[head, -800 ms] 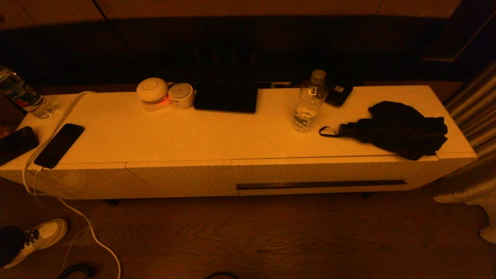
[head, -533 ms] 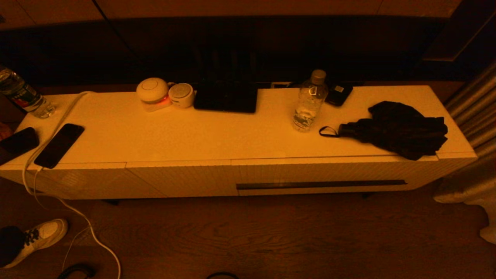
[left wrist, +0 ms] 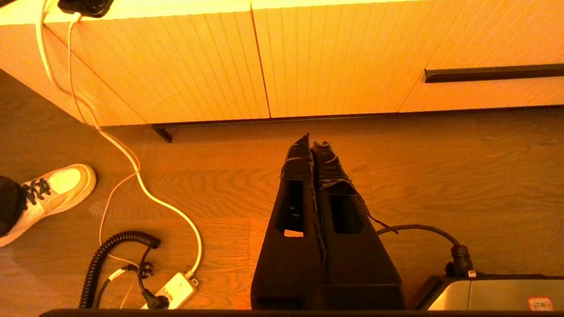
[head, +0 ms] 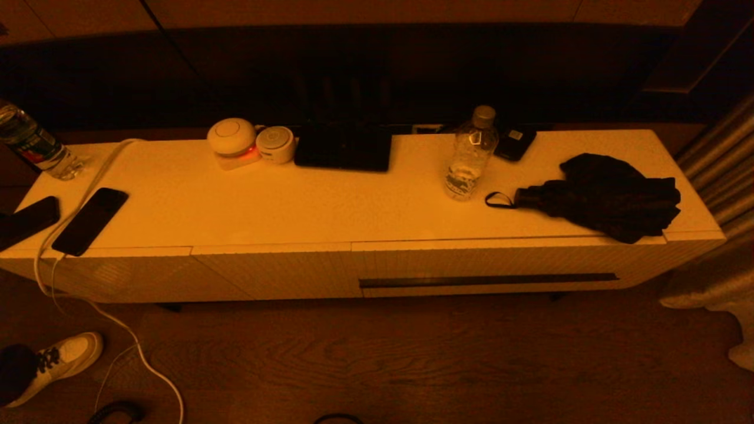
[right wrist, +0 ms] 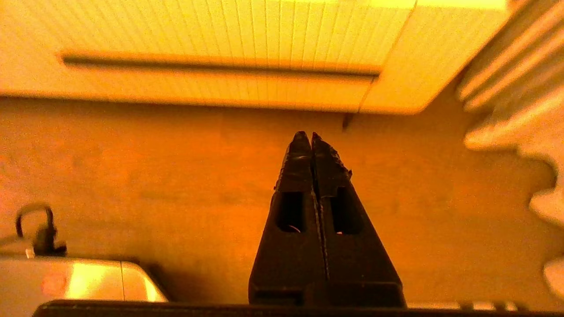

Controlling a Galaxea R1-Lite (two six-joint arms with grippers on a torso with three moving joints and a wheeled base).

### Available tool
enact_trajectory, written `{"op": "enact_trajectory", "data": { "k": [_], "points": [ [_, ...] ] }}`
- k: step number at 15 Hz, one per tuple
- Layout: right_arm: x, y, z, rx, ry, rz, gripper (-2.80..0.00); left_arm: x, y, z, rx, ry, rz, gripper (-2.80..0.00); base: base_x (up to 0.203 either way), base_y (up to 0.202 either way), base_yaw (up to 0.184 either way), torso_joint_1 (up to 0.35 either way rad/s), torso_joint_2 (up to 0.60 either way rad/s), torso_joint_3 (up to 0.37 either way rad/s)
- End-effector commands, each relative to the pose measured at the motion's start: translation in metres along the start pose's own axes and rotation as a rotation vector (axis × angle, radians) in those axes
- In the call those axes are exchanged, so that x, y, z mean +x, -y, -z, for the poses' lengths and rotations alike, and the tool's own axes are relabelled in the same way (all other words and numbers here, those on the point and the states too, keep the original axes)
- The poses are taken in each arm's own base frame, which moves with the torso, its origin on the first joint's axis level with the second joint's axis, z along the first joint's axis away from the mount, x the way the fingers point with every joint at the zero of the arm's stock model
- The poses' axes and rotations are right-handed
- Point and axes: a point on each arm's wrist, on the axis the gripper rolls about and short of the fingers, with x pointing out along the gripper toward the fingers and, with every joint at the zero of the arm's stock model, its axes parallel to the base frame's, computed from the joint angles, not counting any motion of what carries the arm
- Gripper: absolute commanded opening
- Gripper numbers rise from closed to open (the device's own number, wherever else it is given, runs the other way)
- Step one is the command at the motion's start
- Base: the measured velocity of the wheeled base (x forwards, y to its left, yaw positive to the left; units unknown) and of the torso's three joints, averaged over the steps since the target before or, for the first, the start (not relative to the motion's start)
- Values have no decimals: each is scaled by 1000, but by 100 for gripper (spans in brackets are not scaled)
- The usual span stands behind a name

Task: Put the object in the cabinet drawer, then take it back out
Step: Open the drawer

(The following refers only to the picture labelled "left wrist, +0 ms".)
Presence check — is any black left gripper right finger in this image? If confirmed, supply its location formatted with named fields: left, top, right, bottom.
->
left=311, top=141, right=406, bottom=310

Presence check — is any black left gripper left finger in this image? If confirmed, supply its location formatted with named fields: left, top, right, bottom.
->
left=250, top=133, right=327, bottom=310

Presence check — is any white cabinet drawer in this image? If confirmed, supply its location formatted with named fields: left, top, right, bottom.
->
left=399, top=0, right=564, bottom=113

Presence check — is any white long low cabinet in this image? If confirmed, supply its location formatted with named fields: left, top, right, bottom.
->
left=0, top=0, right=564, bottom=127

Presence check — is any white power strip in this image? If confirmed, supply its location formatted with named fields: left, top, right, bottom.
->
left=141, top=272, right=199, bottom=310

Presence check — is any black power plug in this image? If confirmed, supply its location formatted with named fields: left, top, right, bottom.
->
left=137, top=247, right=171, bottom=310

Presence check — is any black cabinet leg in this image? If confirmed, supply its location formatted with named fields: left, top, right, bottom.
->
left=152, top=125, right=173, bottom=144

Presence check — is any white ribbed cabinet door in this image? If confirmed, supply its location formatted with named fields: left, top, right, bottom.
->
left=44, top=11, right=271, bottom=126
left=250, top=2, right=474, bottom=118

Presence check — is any white sneaker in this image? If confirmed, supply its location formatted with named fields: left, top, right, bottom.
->
left=0, top=164, right=97, bottom=247

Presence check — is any black trouser leg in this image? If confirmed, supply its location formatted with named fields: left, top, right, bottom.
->
left=0, top=175, right=28, bottom=236

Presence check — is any black smartphone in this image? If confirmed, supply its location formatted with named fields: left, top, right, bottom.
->
left=57, top=0, right=115, bottom=18

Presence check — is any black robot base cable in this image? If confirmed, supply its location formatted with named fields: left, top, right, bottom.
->
left=377, top=224, right=475, bottom=278

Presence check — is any thin cable with black connector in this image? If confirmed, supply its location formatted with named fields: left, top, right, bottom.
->
left=93, top=262, right=155, bottom=309

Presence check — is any thick white power cable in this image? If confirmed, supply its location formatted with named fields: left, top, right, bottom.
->
left=35, top=0, right=203, bottom=278

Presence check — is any black coiled cable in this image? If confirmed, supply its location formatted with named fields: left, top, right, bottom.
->
left=78, top=230, right=162, bottom=309

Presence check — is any thin white charging cable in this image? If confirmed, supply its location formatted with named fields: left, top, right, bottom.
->
left=67, top=12, right=141, bottom=309

